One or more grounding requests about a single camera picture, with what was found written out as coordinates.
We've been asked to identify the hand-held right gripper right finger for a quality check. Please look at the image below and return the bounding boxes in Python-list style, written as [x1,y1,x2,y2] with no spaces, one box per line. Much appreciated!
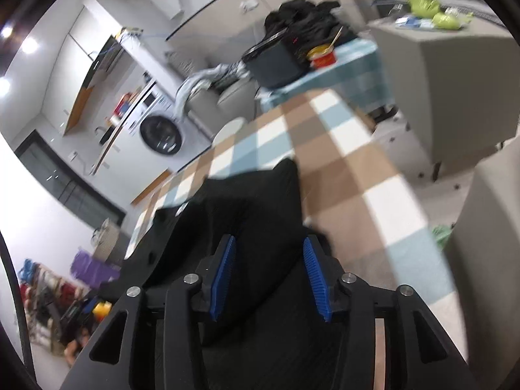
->
[303,236,476,390]

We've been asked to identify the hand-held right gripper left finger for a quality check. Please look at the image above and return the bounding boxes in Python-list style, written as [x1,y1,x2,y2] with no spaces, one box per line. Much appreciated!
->
[61,233,238,390]

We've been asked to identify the black knit sweater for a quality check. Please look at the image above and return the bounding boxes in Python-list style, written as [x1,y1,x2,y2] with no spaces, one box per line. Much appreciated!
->
[99,158,376,390]

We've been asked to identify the black clothes pile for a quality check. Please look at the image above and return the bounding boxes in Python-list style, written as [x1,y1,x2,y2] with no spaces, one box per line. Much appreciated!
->
[264,0,358,45]

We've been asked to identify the wooden shoe rack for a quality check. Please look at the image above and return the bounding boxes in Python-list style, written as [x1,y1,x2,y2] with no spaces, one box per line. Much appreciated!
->
[16,258,90,358]

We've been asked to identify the purple bag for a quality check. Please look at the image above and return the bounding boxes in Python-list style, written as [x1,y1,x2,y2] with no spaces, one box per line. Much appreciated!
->
[70,250,123,289]

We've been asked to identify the woven laundry basket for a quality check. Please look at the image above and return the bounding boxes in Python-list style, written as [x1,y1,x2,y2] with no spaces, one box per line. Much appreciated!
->
[91,217,123,265]

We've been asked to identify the checkered tablecloth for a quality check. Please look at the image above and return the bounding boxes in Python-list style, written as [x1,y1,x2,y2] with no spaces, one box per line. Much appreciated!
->
[126,87,460,390]

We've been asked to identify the dark glass door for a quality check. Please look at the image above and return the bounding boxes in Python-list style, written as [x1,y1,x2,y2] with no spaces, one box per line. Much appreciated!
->
[14,129,126,226]

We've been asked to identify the green plastic bag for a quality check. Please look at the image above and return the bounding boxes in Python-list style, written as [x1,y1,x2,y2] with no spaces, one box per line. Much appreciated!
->
[431,223,456,250]

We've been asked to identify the white round stool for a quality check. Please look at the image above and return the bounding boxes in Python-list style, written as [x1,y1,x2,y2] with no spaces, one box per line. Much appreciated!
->
[213,117,248,147]

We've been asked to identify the white washing machine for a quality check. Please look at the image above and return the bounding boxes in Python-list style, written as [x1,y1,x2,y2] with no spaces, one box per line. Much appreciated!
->
[132,87,214,171]

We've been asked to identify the white lower cabinets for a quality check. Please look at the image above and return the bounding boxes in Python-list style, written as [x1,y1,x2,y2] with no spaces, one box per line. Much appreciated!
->
[91,126,171,179]

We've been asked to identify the white cabinets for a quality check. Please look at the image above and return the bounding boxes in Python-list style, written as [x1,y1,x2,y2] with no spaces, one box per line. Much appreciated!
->
[91,126,171,179]
[41,4,106,135]

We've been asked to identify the beige cabinet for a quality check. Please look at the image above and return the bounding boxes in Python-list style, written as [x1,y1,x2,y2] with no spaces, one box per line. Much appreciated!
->
[445,134,520,374]
[366,0,520,175]

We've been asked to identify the beige sofa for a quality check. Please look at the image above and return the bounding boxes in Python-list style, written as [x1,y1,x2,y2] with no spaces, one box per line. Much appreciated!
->
[166,51,261,139]

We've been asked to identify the grey garment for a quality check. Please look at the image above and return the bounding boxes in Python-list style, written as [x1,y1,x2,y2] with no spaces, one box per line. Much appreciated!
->
[174,65,228,114]

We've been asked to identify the houndstooth cushion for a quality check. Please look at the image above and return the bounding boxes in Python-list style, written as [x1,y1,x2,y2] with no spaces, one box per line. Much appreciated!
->
[213,63,246,88]

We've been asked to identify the teal covered side table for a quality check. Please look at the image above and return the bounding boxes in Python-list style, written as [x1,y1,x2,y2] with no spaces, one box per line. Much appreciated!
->
[256,36,397,118]

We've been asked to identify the red bowl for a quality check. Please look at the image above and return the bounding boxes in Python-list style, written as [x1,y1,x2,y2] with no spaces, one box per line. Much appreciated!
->
[306,26,344,69]

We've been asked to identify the black countertop oven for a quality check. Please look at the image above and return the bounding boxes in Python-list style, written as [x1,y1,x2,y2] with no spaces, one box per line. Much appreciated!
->
[241,28,309,89]

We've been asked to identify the white upper cabinets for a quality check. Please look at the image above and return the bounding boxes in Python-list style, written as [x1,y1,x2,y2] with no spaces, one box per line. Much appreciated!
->
[41,4,106,135]

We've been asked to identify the range hood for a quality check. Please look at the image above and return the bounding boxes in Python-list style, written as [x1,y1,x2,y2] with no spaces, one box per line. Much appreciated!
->
[83,34,124,90]

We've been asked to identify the small green toy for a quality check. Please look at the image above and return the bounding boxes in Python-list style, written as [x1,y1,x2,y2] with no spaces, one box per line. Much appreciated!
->
[433,10,474,30]

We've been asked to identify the green figurine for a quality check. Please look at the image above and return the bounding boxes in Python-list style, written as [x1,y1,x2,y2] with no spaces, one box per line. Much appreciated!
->
[406,0,441,15]

